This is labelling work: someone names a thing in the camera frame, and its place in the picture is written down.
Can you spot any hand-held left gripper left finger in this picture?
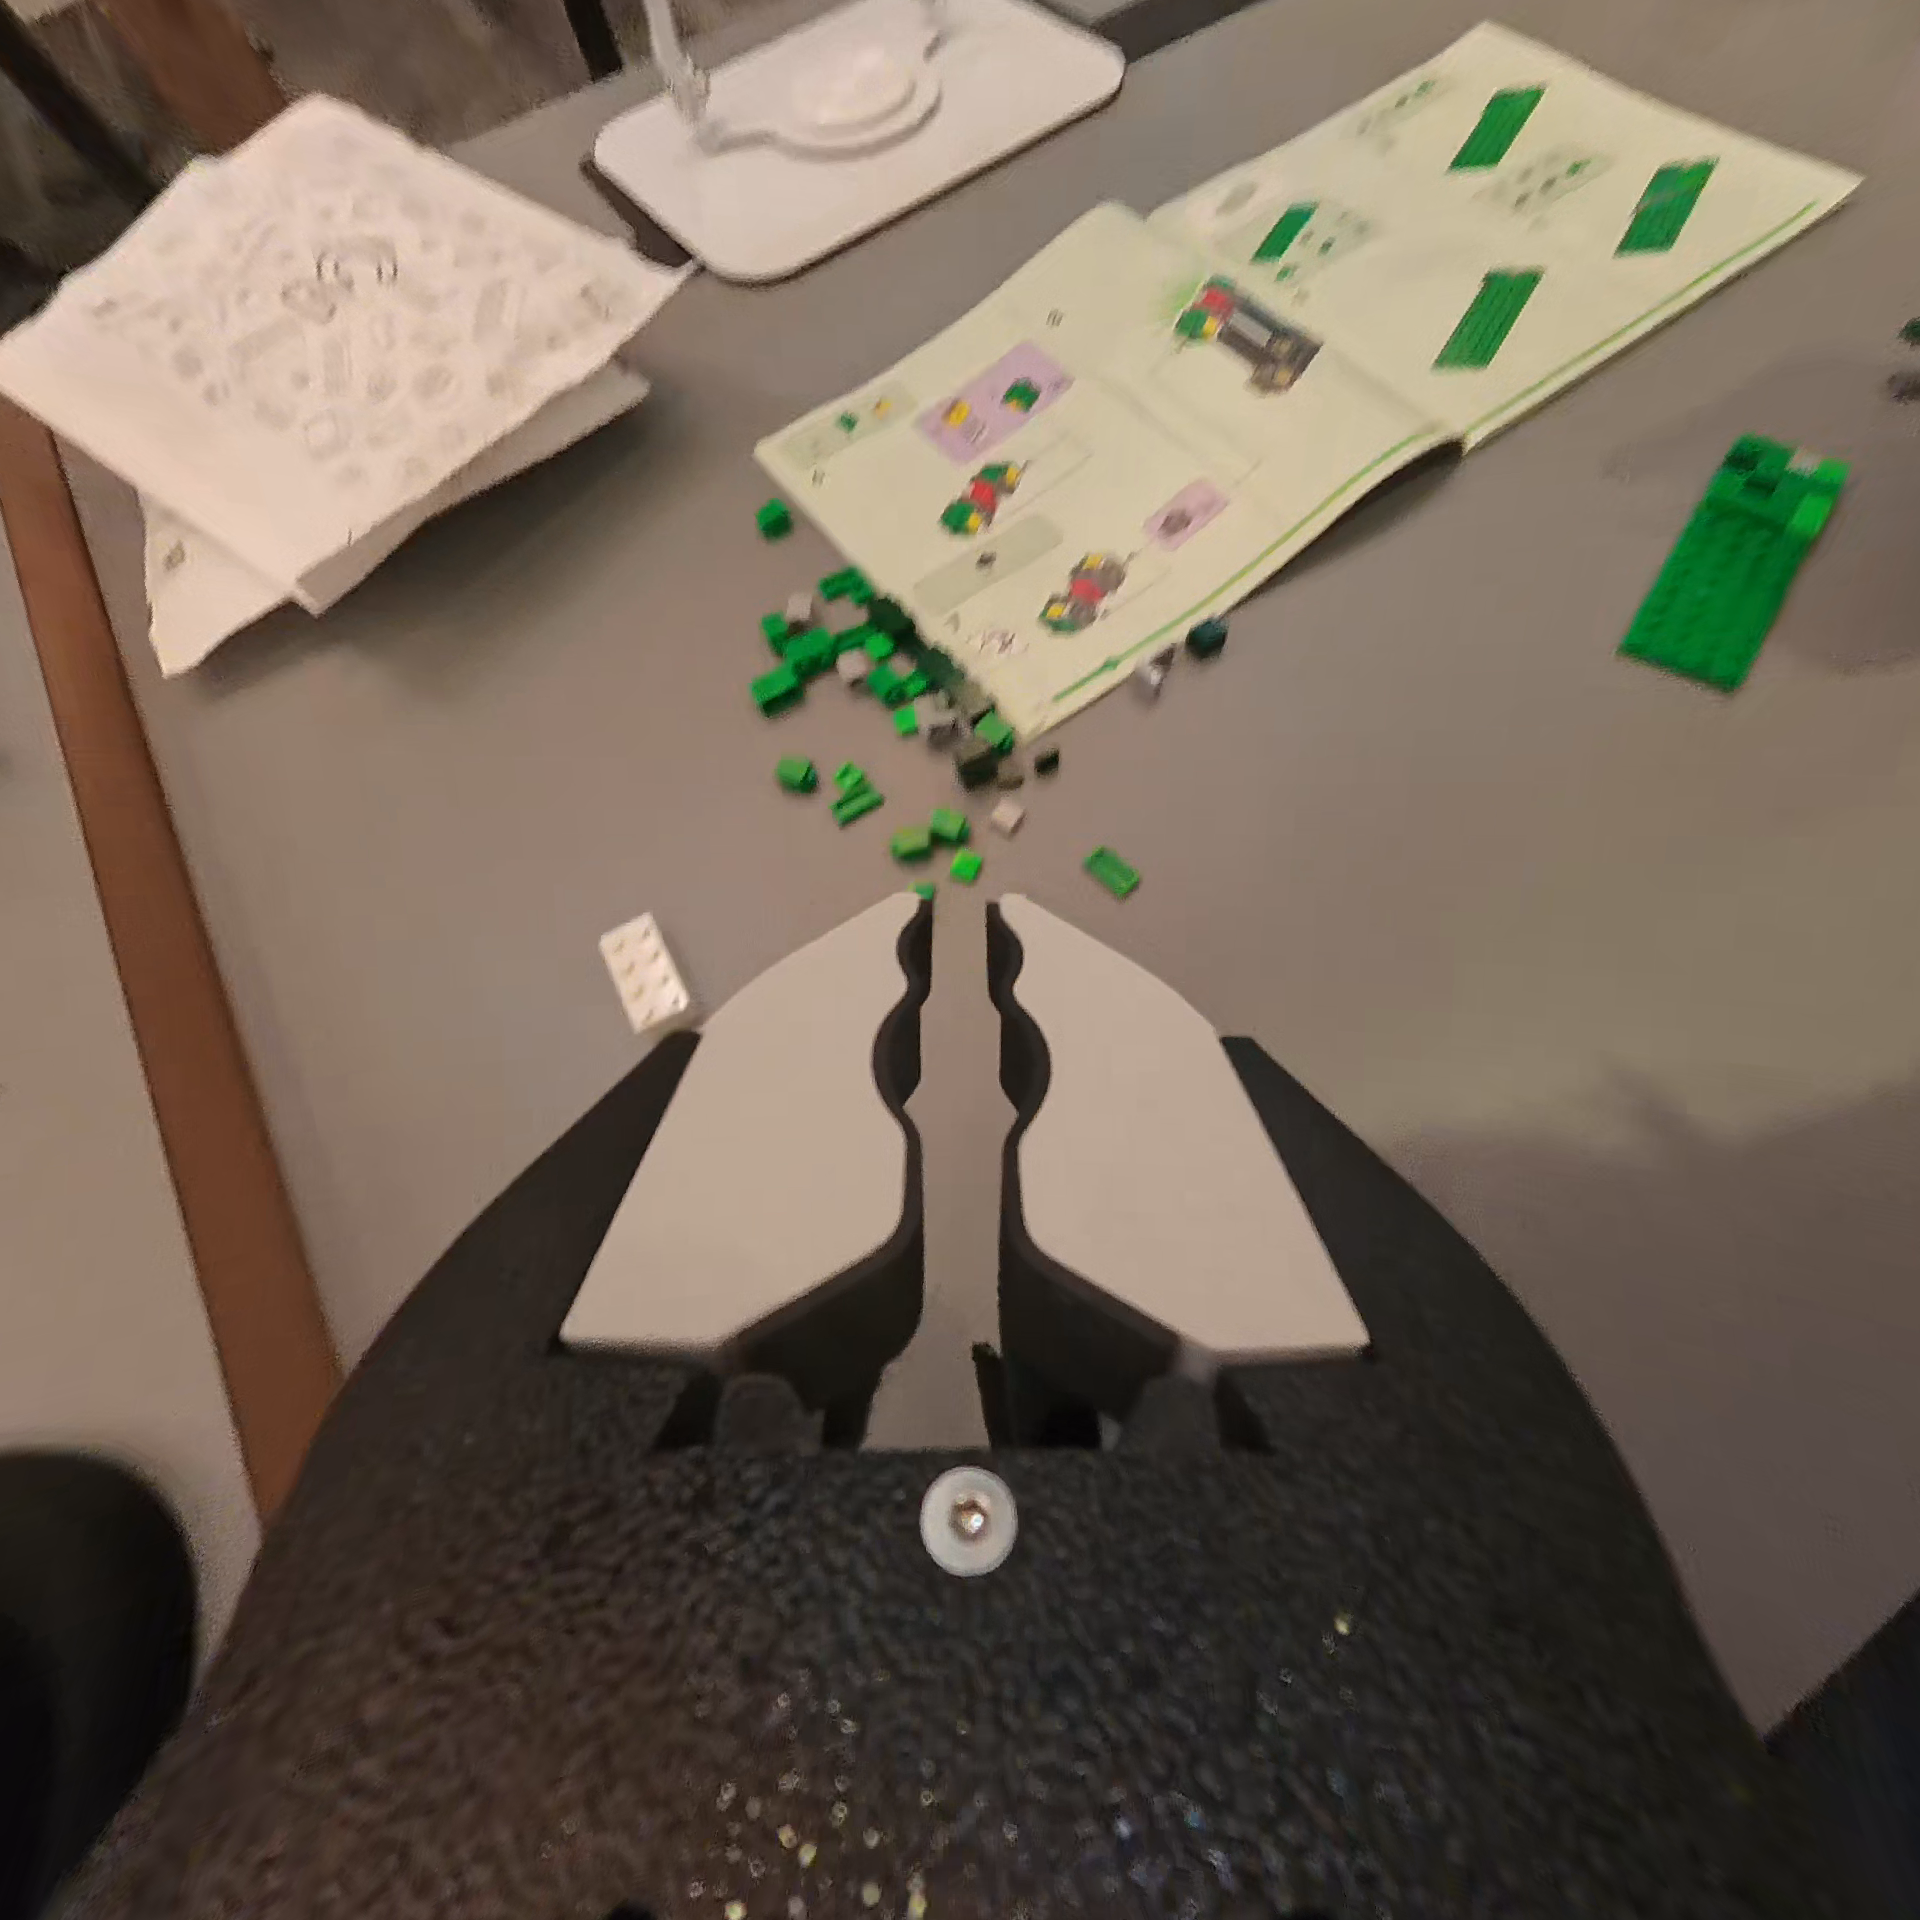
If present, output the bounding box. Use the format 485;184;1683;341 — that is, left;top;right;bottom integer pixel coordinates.
562;892;927;1363

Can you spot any building instruction booklet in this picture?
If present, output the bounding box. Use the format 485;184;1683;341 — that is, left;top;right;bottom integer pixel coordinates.
756;25;1863;746

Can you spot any grey desk with brown edge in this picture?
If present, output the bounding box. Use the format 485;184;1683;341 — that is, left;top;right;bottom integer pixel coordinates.
0;391;349;1533

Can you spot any green studded brick plate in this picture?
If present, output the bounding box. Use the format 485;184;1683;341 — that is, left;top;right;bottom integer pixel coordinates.
1620;436;1850;696

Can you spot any scatter of small green bricks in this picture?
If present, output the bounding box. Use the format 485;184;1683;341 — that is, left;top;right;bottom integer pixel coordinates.
744;496;1149;902

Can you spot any white rectangular brick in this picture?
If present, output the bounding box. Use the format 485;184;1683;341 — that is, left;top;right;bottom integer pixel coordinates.
598;912;697;1034

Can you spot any black dome-shaped object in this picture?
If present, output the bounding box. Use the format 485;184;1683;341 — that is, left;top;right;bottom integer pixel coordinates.
0;1453;201;1920

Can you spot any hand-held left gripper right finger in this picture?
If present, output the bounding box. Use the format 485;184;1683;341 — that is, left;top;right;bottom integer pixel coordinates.
990;895;1375;1376

